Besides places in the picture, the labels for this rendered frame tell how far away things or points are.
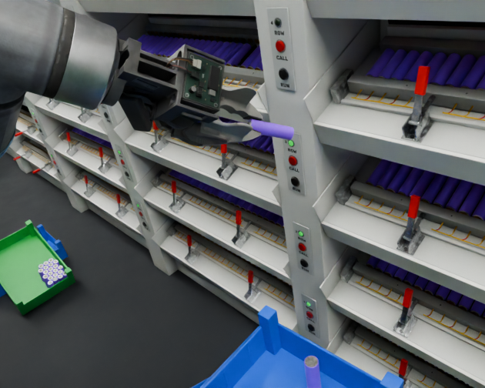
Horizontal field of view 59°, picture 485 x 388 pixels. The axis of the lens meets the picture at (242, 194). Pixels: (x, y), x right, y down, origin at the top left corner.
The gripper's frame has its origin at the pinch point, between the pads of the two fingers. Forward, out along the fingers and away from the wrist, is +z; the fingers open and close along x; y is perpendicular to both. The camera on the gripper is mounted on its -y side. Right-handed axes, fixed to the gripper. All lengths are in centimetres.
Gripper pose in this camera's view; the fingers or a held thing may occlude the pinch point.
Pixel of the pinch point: (249, 125)
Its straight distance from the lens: 59.5
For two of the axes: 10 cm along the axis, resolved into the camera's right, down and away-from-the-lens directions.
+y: 5.5, -1.1, -8.3
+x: 1.0, -9.8, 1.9
